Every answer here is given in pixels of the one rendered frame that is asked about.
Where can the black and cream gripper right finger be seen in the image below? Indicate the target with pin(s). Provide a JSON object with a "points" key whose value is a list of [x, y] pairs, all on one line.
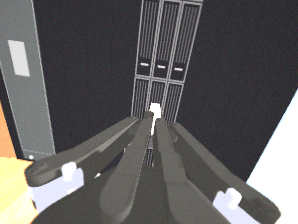
{"points": [[175, 150]]}

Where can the black server rack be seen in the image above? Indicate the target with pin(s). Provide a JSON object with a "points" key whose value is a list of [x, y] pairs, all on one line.
{"points": [[70, 69]]}

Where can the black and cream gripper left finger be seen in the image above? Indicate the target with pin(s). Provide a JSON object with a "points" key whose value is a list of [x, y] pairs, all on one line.
{"points": [[55, 176]]}

